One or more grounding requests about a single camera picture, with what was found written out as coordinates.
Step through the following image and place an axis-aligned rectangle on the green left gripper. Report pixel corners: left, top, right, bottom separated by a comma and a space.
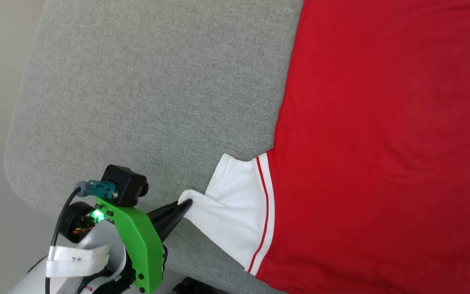
95, 196, 193, 294

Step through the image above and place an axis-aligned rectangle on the grey fabric cushion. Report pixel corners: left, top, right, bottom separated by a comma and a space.
4, 0, 305, 294

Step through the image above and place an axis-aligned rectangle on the teal left camera connector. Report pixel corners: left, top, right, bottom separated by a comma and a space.
75, 180, 118, 199

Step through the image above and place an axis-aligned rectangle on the white paper cable label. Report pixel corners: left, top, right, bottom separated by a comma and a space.
46, 244, 111, 278

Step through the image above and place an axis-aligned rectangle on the black left camera cable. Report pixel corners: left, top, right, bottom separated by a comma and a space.
45, 186, 82, 294

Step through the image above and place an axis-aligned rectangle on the red and white T-shirt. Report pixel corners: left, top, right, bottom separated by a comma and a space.
177, 0, 470, 294

